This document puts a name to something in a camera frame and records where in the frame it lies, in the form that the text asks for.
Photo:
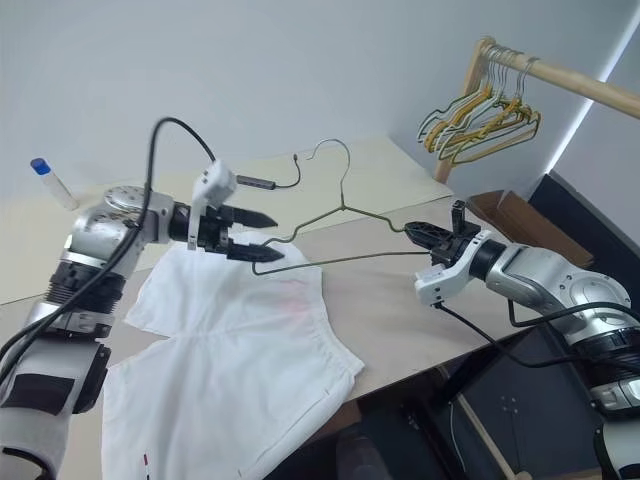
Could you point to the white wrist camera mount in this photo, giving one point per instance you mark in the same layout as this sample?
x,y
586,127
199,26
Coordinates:
x,y
217,182
445,282

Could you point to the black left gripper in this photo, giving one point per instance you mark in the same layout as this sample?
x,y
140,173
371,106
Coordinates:
x,y
215,230

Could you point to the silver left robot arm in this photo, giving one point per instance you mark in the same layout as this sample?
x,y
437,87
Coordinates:
x,y
95,225

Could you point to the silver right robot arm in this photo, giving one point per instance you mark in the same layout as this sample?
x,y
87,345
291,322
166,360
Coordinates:
x,y
545,280

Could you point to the wooden clothes rack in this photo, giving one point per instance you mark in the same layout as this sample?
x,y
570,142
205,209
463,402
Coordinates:
x,y
575,82

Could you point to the white tube with blue cap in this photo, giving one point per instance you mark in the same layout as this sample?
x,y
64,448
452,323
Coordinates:
x,y
55,185

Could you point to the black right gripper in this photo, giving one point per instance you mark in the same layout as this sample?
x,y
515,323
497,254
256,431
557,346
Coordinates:
x,y
457,242

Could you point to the white shorts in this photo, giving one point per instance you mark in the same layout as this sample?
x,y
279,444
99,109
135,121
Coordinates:
x,y
225,350

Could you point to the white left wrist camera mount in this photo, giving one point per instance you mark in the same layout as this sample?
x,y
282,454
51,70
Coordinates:
x,y
217,182

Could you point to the wooden stick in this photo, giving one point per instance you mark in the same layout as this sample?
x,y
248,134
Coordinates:
x,y
487,440

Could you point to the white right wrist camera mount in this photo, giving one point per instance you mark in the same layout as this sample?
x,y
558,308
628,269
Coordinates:
x,y
445,282

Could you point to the hangers on rack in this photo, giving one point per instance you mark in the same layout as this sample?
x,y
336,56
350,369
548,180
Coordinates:
x,y
492,127

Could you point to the brown cardboard box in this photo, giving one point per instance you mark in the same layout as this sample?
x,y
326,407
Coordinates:
x,y
525,220

